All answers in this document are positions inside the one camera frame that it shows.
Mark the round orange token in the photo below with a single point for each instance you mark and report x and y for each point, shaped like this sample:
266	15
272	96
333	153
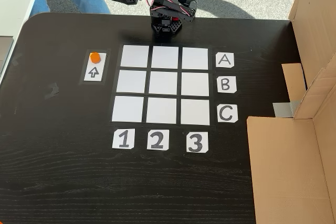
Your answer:
94	57

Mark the white nine-square paper grid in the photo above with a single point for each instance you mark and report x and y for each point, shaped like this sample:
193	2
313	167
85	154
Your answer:
131	56

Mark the red and black clamp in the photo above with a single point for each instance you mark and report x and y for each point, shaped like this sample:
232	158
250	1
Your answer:
175	19

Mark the white paper arrow sheet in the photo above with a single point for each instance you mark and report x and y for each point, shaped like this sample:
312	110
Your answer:
95	75

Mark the paper label letter A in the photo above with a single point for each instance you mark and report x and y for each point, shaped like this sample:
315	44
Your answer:
225	60

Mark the paper label letter B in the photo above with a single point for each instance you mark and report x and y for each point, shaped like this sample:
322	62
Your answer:
226	84

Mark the grey flat panel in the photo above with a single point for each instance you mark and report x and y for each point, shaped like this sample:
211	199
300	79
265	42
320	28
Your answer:
4	53

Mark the paper label number 1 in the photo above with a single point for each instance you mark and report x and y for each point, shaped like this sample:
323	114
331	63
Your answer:
123	139

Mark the paper label number 2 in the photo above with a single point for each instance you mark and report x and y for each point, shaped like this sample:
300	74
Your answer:
158	140

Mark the paper label letter C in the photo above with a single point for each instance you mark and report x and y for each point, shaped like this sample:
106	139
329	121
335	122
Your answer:
227	113

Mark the paper label number 3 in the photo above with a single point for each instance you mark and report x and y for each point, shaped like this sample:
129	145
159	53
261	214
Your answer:
197	142

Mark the brown cardboard panel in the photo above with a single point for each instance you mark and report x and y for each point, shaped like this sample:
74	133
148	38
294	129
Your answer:
315	11
283	169

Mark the small orange object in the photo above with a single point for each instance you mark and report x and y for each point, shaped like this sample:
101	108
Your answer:
2	222

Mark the grey duct tape strip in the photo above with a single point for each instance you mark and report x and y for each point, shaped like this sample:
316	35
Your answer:
284	110

